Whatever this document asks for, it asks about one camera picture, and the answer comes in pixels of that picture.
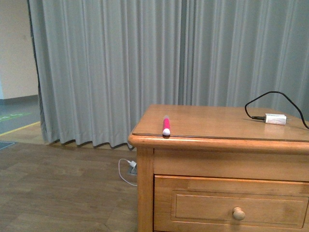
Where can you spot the pink marker with white cap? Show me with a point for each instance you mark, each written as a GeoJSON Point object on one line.
{"type": "Point", "coordinates": [166, 126]}

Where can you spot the metal floor socket box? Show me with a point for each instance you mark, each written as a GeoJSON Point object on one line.
{"type": "Point", "coordinates": [132, 171]}

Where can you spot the white charger plug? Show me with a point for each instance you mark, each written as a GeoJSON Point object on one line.
{"type": "Point", "coordinates": [133, 164]}

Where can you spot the wooden drawer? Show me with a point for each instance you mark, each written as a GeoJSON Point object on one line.
{"type": "Point", "coordinates": [196, 204]}

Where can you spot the round wooden drawer knob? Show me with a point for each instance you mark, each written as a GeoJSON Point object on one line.
{"type": "Point", "coordinates": [238, 214]}

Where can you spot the white power adapter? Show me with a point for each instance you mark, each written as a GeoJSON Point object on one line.
{"type": "Point", "coordinates": [275, 119]}

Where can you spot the wooden nightstand cabinet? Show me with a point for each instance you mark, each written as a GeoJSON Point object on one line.
{"type": "Point", "coordinates": [214, 142]}

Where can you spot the grey pleated curtain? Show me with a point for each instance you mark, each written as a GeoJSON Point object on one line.
{"type": "Point", "coordinates": [101, 63]}

